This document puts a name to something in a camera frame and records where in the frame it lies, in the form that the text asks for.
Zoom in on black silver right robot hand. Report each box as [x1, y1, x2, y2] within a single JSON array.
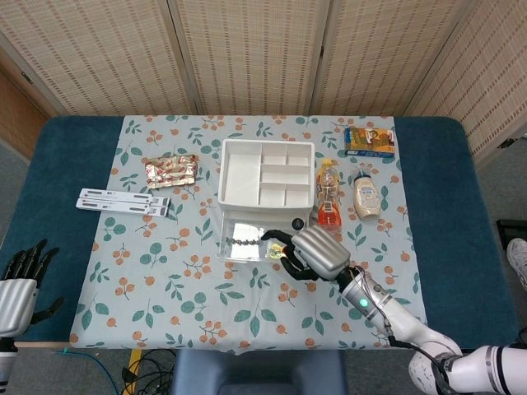
[[261, 225, 352, 283]]

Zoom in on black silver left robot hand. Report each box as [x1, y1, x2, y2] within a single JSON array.
[[0, 238, 65, 337]]

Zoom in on metal chain bracelet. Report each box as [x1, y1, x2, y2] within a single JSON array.
[[225, 236, 264, 247]]

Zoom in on clear plastic storage box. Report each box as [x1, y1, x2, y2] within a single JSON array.
[[216, 207, 310, 264]]

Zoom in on white drawer organizer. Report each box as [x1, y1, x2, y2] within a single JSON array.
[[217, 137, 316, 230]]

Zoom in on yellow blue snack box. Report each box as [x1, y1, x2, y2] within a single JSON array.
[[343, 126, 397, 160]]

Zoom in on white toothbrush box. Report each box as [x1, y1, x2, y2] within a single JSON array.
[[76, 197, 169, 218], [80, 188, 172, 207]]

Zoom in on black plastic tray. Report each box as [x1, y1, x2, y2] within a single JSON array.
[[495, 219, 527, 239]]

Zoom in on small yellow snack packet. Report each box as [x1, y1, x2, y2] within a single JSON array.
[[265, 241, 289, 260]]

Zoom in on orange drink bottle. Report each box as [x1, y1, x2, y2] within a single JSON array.
[[315, 158, 344, 235]]

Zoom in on beige sauce squeeze bottle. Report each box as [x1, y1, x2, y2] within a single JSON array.
[[352, 162, 384, 221]]

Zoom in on floral printed tablecloth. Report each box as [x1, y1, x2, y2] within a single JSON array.
[[68, 114, 431, 355]]

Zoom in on blue padded chair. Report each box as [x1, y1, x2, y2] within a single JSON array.
[[170, 348, 349, 395]]

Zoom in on dark blue table cover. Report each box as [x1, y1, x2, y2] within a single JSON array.
[[0, 115, 520, 351]]

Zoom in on gold foil snack bag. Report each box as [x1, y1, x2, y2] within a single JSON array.
[[143, 154, 198, 191]]

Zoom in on brown wooden door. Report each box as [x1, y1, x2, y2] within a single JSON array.
[[0, 61, 49, 160]]

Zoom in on white sneaker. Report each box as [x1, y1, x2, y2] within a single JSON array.
[[506, 237, 527, 291]]

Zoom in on woven bamboo screen panel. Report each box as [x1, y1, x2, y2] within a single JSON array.
[[0, 0, 198, 119], [403, 0, 527, 168], [310, 0, 473, 119], [166, 0, 334, 116]]

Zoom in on blue floor cable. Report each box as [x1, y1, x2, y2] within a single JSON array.
[[55, 347, 120, 395]]

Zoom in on black floor cables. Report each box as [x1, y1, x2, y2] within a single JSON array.
[[121, 348, 178, 395]]

